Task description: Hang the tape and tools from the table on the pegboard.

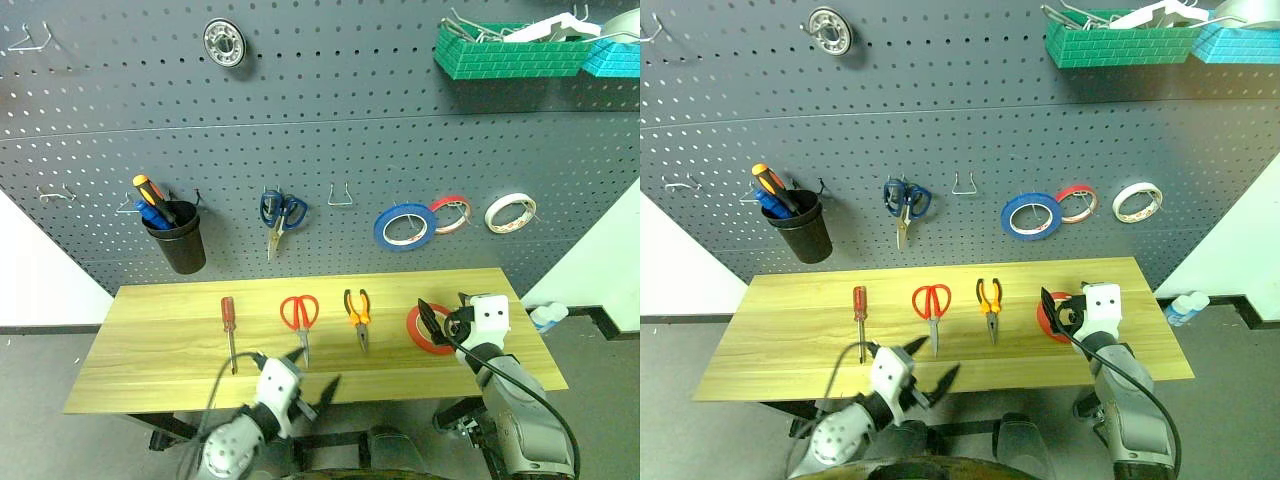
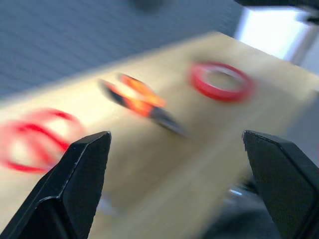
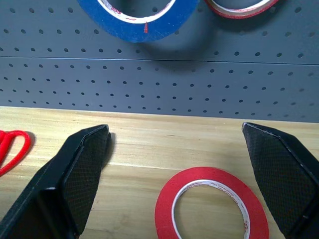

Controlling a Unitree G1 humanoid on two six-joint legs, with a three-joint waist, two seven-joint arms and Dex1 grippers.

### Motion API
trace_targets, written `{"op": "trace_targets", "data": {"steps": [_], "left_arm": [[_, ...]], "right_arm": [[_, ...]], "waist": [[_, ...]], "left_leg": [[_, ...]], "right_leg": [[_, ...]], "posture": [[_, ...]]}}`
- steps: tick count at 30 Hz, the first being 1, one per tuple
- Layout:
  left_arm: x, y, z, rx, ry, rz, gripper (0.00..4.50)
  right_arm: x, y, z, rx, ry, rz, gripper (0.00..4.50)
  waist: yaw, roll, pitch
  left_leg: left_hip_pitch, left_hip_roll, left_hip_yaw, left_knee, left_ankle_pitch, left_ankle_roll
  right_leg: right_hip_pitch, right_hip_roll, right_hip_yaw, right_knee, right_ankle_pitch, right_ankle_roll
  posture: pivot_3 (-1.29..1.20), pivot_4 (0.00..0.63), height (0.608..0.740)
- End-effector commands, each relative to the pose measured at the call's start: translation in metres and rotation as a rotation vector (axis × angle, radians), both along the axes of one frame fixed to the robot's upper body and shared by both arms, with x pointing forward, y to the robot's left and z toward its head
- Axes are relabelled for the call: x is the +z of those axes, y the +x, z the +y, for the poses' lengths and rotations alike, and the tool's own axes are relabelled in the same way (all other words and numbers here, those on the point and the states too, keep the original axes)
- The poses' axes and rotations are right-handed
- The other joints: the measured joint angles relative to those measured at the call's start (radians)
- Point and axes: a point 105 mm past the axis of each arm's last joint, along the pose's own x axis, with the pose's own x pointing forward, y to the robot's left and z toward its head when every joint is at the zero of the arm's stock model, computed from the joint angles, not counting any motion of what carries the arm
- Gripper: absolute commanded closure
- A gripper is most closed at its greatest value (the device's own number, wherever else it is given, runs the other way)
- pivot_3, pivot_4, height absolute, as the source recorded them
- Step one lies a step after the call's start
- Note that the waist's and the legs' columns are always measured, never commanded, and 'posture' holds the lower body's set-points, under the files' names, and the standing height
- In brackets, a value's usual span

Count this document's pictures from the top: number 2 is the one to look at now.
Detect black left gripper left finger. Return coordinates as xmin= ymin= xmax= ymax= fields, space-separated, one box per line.
xmin=0 ymin=130 xmax=112 ymax=239

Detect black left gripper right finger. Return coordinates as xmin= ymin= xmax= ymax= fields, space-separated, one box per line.
xmin=241 ymin=129 xmax=319 ymax=239

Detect red-handled scissors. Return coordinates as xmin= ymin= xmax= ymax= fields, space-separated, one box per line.
xmin=0 ymin=108 xmax=85 ymax=174

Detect orange and black pliers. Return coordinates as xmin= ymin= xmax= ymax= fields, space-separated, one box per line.
xmin=98 ymin=72 xmax=193 ymax=139

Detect red tape roll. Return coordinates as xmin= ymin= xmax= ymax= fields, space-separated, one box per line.
xmin=188 ymin=61 xmax=255 ymax=103

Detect dark grey pegboard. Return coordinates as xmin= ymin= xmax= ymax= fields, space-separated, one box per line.
xmin=0 ymin=0 xmax=241 ymax=100

